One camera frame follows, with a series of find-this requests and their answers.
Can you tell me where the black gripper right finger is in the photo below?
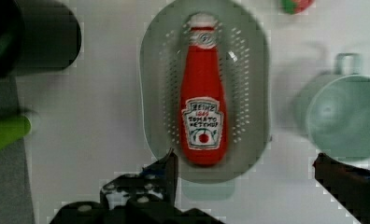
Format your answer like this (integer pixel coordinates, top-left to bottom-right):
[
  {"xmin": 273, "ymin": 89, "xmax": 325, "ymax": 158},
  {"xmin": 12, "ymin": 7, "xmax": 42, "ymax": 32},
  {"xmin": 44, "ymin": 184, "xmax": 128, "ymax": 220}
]
[{"xmin": 312, "ymin": 153, "xmax": 370, "ymax": 224}]

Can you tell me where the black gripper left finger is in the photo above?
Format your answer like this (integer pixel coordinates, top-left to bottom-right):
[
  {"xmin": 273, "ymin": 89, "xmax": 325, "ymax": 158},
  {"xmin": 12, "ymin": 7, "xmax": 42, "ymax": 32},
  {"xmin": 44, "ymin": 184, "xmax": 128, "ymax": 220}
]
[{"xmin": 100, "ymin": 147, "xmax": 178, "ymax": 210}]

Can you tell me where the red plush ketchup bottle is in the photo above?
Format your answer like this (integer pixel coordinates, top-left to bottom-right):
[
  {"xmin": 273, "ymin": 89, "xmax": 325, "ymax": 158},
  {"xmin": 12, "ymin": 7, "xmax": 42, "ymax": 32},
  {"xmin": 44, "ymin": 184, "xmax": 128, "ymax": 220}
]
[{"xmin": 178, "ymin": 13, "xmax": 227, "ymax": 166}]

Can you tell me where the grey-green oval strainer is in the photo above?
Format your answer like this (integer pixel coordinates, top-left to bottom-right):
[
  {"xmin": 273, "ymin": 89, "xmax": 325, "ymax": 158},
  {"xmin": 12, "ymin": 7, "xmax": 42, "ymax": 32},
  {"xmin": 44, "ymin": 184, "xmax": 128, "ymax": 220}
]
[{"xmin": 139, "ymin": 0, "xmax": 271, "ymax": 201}]

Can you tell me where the teal green mug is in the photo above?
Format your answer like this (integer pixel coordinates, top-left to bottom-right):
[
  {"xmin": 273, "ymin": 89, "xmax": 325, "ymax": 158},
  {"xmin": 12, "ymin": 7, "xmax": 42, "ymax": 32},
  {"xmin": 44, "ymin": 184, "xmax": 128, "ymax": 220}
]
[{"xmin": 293, "ymin": 53, "xmax": 370, "ymax": 161}]

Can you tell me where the small green toy fruit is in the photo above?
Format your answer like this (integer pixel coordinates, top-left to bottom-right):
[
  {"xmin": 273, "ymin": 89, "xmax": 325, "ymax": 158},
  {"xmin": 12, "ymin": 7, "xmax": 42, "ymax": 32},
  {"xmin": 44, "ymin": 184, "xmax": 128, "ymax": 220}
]
[{"xmin": 0, "ymin": 115, "xmax": 32, "ymax": 150}]

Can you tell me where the plush strawberry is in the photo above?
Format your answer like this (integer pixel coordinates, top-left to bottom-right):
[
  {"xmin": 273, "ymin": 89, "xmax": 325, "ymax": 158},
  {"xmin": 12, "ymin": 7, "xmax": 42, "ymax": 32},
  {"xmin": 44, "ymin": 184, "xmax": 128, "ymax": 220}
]
[{"xmin": 280, "ymin": 0, "xmax": 315, "ymax": 15}]

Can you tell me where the black frying pan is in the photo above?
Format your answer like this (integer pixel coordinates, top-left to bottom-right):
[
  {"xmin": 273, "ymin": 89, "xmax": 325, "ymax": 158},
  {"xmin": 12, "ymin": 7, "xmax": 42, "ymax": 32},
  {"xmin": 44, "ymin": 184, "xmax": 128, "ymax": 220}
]
[{"xmin": 0, "ymin": 0, "xmax": 82, "ymax": 79}]

